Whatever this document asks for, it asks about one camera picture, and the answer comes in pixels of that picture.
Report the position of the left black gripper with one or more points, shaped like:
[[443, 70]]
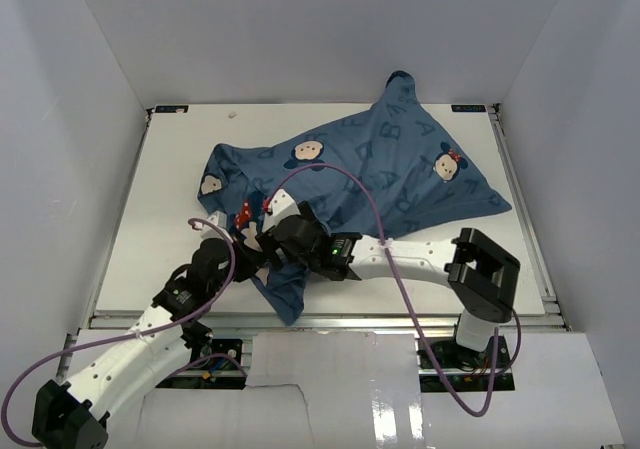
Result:
[[251, 259]]

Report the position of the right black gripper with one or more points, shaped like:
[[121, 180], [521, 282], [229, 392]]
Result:
[[271, 245]]

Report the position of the blue cartoon print pillowcase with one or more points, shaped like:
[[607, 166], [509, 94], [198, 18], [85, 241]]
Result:
[[391, 168]]

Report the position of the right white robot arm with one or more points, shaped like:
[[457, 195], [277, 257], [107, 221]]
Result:
[[480, 272]]

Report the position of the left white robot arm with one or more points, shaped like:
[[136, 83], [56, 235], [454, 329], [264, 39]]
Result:
[[77, 412]]

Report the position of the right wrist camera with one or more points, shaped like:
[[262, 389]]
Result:
[[281, 204]]

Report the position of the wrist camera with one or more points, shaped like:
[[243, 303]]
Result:
[[211, 224], [281, 204]]

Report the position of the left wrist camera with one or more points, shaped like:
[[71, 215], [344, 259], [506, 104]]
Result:
[[211, 224]]

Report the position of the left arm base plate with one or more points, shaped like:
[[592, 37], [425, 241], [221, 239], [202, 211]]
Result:
[[213, 367]]

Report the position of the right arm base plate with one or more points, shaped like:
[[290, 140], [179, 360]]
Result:
[[466, 370]]

